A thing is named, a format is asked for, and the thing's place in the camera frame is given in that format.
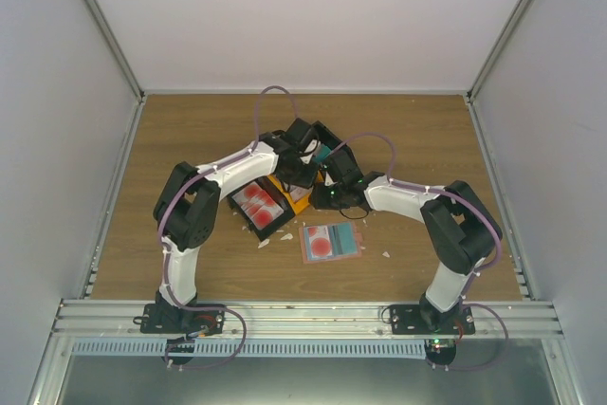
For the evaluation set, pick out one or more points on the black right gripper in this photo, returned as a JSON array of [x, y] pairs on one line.
[[320, 202]]

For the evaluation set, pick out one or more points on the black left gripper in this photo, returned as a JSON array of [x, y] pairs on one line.
[[307, 182]]

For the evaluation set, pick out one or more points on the teal credit card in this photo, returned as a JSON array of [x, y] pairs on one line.
[[346, 240]]

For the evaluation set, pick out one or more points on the pink leather card holder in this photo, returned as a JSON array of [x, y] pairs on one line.
[[335, 256]]

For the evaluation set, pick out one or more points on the red circle credit card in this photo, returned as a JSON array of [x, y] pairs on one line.
[[318, 244]]

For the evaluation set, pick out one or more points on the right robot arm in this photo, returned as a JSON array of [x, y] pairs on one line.
[[462, 231]]

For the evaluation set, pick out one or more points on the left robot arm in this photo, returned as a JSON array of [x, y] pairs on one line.
[[186, 212]]

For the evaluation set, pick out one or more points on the white patterned card stack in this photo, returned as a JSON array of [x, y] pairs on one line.
[[298, 193]]

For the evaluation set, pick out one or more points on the black bin with teal cards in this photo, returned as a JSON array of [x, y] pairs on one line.
[[327, 137]]

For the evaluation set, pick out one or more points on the teal card stack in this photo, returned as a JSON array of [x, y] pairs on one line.
[[321, 154]]

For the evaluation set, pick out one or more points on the black bin with red cards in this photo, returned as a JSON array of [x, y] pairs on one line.
[[264, 234]]

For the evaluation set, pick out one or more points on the red circle card stack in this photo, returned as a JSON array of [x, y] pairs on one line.
[[259, 207]]

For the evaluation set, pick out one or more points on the yellow plastic bin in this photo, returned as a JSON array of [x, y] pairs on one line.
[[284, 190]]

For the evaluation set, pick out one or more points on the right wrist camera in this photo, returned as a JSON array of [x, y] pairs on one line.
[[326, 178]]

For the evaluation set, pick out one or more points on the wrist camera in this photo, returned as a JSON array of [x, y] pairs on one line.
[[310, 151], [326, 178]]

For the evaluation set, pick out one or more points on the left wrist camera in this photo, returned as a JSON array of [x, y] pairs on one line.
[[310, 151]]

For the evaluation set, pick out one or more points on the aluminium mounting rail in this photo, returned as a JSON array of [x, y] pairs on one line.
[[296, 320]]

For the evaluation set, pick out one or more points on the slotted cable duct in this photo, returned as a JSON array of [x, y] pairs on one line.
[[218, 348]]

